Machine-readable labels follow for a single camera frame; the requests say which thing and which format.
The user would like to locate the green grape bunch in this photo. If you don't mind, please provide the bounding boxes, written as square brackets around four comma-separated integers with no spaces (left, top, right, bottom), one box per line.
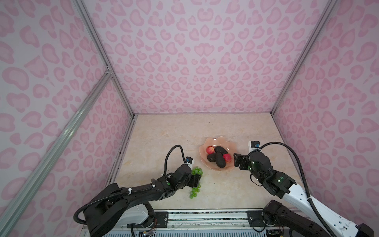
[188,167,203,199]

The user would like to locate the red apple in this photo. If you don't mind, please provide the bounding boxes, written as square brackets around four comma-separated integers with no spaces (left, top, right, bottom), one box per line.
[223,153,233,164]
[206,146,215,155]

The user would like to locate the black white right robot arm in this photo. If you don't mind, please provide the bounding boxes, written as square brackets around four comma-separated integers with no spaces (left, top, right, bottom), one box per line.
[234,150,374,237]

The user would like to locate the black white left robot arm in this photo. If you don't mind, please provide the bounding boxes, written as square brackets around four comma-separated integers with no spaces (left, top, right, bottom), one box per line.
[73,164,202,237]

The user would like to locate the pink scalloped fruit bowl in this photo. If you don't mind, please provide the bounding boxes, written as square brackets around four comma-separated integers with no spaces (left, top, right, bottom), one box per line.
[199,136,237,172]

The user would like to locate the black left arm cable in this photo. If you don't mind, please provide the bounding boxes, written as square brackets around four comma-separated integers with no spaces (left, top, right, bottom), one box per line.
[163,144,187,177]

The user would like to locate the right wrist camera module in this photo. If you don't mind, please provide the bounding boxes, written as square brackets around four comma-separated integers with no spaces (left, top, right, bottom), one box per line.
[250,141,260,150]

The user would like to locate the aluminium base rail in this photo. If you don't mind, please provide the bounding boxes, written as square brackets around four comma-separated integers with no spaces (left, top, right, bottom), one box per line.
[78,208,314,237]

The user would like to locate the right rear aluminium post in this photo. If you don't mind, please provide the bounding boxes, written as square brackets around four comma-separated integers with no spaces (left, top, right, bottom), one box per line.
[270,0,339,117]

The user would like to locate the aluminium post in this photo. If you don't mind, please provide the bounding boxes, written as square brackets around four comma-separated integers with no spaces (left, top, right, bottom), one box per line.
[270,0,339,117]
[73,0,135,118]

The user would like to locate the left rear aluminium post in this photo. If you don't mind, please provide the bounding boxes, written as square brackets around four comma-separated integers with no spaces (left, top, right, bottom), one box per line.
[73,0,135,118]

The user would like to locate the aluminium frame diagonal bar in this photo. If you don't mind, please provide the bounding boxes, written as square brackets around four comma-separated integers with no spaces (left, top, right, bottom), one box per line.
[1,71,112,237]

